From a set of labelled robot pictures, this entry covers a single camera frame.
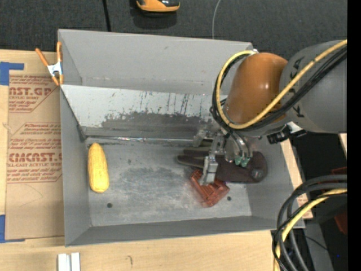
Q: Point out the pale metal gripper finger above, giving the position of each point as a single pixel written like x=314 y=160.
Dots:
x=206 y=166
x=213 y=170

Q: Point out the red ridged block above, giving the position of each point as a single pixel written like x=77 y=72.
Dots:
x=215 y=194

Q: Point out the grey metal bin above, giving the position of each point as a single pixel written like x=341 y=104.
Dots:
x=152 y=176

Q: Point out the yellow corn cob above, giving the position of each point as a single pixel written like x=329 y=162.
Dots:
x=98 y=168

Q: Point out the brown cardboard board, red print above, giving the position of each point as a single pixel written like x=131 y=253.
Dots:
x=34 y=151

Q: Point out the black cylinder on white bracket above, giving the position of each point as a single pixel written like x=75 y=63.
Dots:
x=277 y=137

